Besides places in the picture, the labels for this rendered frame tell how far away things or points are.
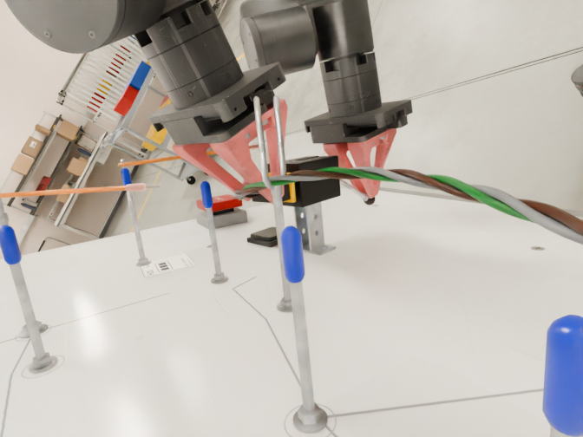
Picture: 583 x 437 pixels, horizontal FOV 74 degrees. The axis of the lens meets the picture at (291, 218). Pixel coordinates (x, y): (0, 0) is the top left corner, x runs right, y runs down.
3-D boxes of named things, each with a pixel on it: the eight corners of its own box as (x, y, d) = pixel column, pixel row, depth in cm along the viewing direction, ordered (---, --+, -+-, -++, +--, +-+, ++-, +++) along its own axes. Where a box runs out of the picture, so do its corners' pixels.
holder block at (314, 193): (341, 195, 38) (338, 155, 37) (302, 207, 35) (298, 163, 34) (310, 193, 41) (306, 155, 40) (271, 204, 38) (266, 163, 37)
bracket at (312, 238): (336, 248, 38) (332, 198, 37) (320, 255, 37) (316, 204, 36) (303, 242, 42) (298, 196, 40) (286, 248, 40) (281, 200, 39)
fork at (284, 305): (290, 298, 28) (268, 97, 25) (308, 304, 27) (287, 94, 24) (270, 309, 27) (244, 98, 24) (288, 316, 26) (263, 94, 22)
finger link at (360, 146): (374, 209, 41) (360, 121, 38) (323, 204, 46) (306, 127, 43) (405, 186, 45) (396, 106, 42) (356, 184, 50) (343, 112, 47)
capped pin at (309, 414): (285, 426, 16) (262, 231, 14) (304, 403, 18) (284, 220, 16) (317, 439, 15) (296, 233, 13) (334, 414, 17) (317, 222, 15)
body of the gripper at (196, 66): (232, 129, 25) (169, 9, 21) (158, 138, 32) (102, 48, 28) (292, 85, 28) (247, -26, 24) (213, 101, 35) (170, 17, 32)
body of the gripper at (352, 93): (383, 133, 37) (370, 50, 34) (304, 138, 44) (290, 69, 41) (415, 116, 41) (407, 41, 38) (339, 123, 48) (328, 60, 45)
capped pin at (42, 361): (37, 359, 24) (-3, 223, 22) (62, 356, 24) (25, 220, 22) (22, 375, 22) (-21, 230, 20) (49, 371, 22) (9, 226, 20)
